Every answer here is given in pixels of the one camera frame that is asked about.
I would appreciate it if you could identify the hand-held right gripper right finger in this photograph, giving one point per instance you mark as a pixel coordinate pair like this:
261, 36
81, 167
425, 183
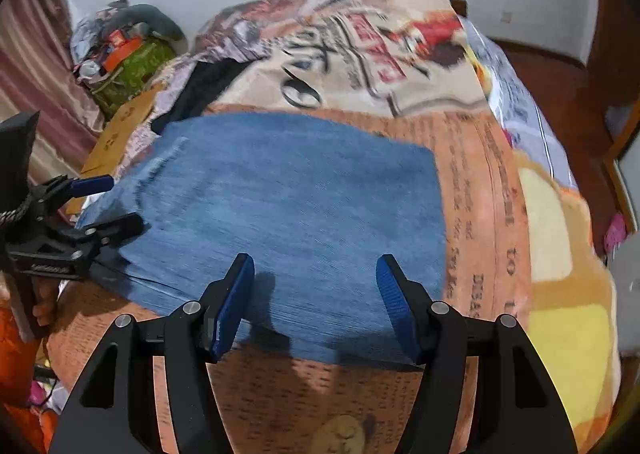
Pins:
400, 309

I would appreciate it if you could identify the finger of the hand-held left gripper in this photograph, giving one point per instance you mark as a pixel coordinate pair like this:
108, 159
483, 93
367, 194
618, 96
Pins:
85, 186
107, 231

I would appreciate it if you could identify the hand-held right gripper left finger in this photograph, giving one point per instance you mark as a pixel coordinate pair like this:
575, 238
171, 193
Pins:
231, 304

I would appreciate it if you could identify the blue denim pants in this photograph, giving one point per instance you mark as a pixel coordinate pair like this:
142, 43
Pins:
280, 214

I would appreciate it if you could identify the person's left hand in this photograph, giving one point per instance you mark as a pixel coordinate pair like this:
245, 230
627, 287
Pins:
44, 304

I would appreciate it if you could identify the bamboo lap desk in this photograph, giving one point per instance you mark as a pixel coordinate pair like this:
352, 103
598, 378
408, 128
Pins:
117, 129

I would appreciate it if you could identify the orange cloth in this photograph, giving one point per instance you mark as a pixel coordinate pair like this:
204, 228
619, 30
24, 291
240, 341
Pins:
20, 374

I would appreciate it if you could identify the striped red curtain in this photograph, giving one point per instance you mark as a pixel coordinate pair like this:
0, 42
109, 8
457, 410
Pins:
35, 74

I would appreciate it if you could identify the green patterned storage box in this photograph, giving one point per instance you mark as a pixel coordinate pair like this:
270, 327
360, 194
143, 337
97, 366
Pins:
132, 72

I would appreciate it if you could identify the pile of clutter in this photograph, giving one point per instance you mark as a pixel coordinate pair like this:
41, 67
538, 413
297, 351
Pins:
107, 44

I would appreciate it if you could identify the black garment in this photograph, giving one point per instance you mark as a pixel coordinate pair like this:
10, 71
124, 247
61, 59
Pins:
200, 84

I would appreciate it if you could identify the yellow orange plush blanket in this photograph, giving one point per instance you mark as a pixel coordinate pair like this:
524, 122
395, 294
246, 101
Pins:
565, 294

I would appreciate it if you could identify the grey plush pillow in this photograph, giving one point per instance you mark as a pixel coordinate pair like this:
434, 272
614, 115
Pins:
155, 17

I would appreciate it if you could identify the printed blanket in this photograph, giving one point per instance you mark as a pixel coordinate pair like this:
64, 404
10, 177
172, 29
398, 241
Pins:
380, 84

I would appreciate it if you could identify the white printed quilt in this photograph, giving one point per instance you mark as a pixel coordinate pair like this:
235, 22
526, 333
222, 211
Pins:
525, 104

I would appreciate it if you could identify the wooden framed furniture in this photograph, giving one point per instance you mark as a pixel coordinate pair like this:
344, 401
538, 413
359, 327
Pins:
622, 159

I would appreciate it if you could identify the white wall socket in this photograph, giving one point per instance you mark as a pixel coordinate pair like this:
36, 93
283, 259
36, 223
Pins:
507, 17

